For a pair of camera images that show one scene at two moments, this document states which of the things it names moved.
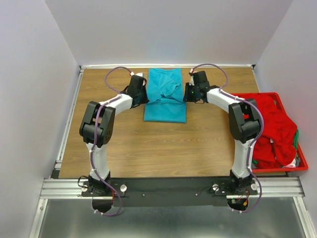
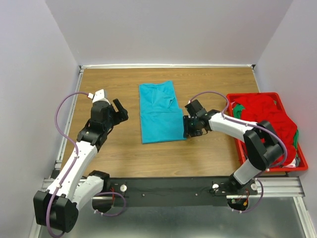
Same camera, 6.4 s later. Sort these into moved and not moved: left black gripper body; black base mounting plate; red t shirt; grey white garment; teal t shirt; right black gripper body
Moved: right black gripper body; teal t shirt; left black gripper body
Not moved: grey white garment; black base mounting plate; red t shirt
